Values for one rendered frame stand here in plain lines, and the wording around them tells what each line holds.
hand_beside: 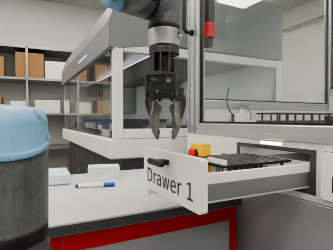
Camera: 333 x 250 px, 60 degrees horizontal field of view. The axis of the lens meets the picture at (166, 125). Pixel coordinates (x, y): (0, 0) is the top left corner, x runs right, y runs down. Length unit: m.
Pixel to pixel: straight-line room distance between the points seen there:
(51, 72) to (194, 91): 3.35
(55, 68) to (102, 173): 3.30
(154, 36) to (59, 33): 4.35
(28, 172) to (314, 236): 0.70
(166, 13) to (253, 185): 0.43
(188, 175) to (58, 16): 4.60
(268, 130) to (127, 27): 0.95
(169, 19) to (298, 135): 0.44
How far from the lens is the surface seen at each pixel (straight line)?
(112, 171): 1.21
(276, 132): 0.88
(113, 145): 1.48
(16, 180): 0.31
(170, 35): 0.67
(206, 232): 0.95
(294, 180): 0.78
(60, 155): 4.84
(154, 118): 0.69
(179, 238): 0.90
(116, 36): 1.53
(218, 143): 1.08
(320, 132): 0.79
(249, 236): 1.02
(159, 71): 0.64
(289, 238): 0.91
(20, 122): 0.31
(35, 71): 4.39
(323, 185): 0.78
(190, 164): 0.60
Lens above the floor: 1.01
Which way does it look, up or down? 1 degrees down
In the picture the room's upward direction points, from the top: straight up
